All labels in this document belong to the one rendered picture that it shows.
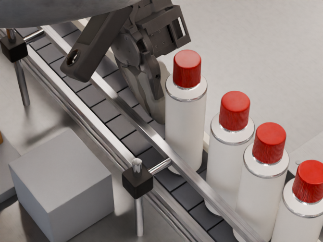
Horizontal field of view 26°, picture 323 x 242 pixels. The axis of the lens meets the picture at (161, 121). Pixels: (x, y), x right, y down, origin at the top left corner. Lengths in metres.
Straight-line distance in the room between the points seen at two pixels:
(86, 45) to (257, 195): 0.28
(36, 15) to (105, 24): 0.51
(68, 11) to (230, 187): 0.53
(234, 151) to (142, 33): 0.20
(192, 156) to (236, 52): 0.32
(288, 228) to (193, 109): 0.19
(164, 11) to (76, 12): 0.53
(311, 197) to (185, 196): 0.25
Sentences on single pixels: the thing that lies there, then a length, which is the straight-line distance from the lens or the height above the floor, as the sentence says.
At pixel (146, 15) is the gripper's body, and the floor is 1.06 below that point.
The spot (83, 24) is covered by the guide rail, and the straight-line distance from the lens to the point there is 1.13.
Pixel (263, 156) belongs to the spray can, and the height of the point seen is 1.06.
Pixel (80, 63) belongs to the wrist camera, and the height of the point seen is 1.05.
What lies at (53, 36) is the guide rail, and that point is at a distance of 1.04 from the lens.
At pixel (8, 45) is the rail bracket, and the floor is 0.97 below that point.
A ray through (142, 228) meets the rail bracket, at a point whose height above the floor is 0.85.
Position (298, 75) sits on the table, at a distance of 1.18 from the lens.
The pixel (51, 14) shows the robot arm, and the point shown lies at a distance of 0.37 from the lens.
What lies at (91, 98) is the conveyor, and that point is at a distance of 1.06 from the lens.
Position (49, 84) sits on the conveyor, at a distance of 1.12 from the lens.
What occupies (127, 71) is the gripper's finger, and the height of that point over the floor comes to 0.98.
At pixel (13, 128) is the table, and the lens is 1.10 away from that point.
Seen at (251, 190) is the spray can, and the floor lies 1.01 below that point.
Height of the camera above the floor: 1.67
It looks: 50 degrees down
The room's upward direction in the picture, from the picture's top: straight up
